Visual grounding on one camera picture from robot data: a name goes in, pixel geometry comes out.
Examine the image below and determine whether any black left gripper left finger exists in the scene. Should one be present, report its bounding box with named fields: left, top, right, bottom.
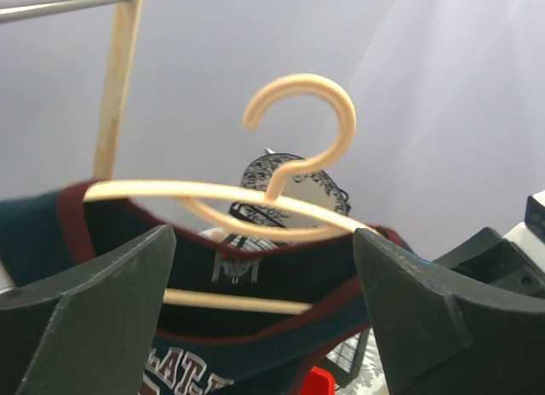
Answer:
left=1, top=226, right=175, bottom=394

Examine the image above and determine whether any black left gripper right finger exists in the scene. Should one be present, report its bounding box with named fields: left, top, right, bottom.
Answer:
left=353, top=229, right=544, bottom=394

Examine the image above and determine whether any navy basketball jersey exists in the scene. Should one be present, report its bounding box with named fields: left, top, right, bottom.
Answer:
left=0, top=181, right=414, bottom=395

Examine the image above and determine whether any wooden jersey hanger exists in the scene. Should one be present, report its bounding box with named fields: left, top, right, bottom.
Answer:
left=83, top=73, right=384, bottom=316

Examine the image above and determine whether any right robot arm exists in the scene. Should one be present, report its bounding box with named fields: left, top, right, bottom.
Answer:
left=435, top=192, right=544, bottom=299

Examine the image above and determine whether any floral table mat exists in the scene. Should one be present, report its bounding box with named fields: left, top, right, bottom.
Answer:
left=336, top=330, right=388, bottom=395

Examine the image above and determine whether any red plastic tray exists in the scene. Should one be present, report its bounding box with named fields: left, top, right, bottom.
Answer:
left=301, top=366, right=336, bottom=395

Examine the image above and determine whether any blue floral plate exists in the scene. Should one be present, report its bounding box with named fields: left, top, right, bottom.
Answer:
left=229, top=152, right=351, bottom=228

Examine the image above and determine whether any wooden clothes rack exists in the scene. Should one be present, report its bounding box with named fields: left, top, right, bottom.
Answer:
left=93, top=0, right=144, bottom=180

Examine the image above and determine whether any black wire dish rack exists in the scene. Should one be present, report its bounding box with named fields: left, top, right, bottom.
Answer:
left=318, top=329, right=370, bottom=387

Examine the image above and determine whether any metal hanging rail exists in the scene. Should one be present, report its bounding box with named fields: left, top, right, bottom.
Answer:
left=1, top=0, right=131, bottom=24

